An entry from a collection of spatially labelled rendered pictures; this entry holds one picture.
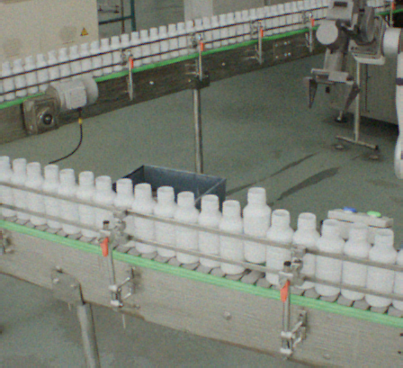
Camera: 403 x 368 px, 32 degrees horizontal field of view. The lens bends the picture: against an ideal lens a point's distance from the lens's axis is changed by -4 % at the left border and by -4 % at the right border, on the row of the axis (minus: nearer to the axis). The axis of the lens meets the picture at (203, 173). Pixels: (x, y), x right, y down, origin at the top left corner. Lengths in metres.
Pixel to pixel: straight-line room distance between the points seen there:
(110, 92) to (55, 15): 2.50
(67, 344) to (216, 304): 1.62
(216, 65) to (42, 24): 2.28
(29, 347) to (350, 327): 1.94
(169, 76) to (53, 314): 1.32
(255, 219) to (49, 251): 0.62
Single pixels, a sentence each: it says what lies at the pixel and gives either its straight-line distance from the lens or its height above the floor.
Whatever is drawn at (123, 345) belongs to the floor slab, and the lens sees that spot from 3.14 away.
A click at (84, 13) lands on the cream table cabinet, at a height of 0.90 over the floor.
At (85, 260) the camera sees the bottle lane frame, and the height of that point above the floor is 0.95.
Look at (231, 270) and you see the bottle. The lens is 1.62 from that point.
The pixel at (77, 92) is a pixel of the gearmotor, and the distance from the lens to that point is 3.14.
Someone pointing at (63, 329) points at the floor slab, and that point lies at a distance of 3.29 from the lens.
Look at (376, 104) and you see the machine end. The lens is 5.52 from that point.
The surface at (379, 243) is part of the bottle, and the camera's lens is 1.45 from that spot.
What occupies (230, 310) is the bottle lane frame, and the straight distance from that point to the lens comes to 1.64.
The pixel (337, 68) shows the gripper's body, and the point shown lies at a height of 1.38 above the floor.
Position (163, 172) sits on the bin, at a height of 0.93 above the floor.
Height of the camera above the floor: 1.82
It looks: 22 degrees down
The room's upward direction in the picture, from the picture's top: 3 degrees counter-clockwise
